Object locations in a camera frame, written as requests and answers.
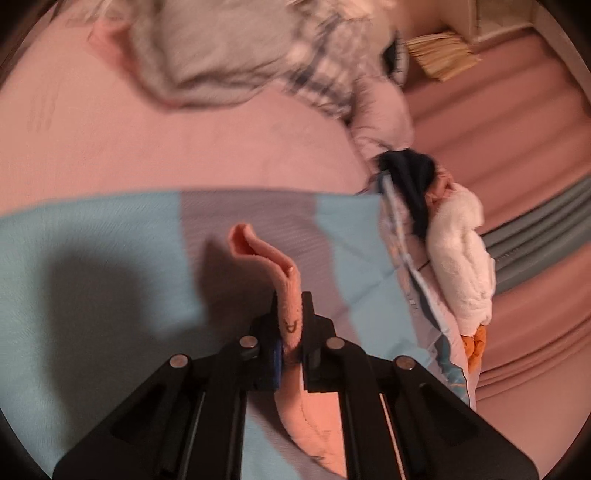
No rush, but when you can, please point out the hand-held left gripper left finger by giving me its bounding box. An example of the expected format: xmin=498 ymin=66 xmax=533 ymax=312
xmin=52 ymin=295 xmax=282 ymax=480

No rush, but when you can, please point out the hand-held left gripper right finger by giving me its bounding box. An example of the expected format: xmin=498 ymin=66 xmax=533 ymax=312
xmin=299 ymin=292 xmax=540 ymax=480

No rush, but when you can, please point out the pink cartoon print garment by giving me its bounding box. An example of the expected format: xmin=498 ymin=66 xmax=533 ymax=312
xmin=228 ymin=224 xmax=347 ymax=478

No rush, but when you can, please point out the white fluffy cloth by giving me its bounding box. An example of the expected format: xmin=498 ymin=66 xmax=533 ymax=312
xmin=425 ymin=185 xmax=497 ymax=335

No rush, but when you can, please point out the dark navy cloth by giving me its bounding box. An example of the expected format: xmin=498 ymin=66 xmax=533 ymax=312
xmin=372 ymin=150 xmax=439 ymax=241

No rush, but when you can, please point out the blue grey printed blanket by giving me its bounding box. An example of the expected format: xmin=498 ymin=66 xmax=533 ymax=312
xmin=0 ymin=189 xmax=478 ymax=480

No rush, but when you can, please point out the pink padded cloth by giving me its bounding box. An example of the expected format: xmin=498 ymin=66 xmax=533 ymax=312
xmin=348 ymin=76 xmax=416 ymax=162

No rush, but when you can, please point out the pink bed sheet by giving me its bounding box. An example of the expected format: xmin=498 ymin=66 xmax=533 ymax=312
xmin=0 ymin=7 xmax=591 ymax=444

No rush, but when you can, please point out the grey plaid garment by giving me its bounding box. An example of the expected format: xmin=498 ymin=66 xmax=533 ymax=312
xmin=95 ymin=0 xmax=402 ymax=116

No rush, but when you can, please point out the woven straw mat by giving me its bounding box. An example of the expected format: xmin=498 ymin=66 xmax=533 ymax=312
xmin=405 ymin=31 xmax=481 ymax=83

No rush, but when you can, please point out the white furniture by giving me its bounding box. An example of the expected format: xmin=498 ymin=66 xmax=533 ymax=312
xmin=455 ymin=0 xmax=541 ymax=44

